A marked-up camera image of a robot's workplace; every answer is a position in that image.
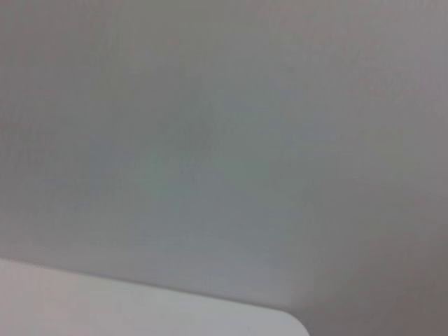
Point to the white table with rounded corner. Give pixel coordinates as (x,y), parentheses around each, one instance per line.
(105,308)

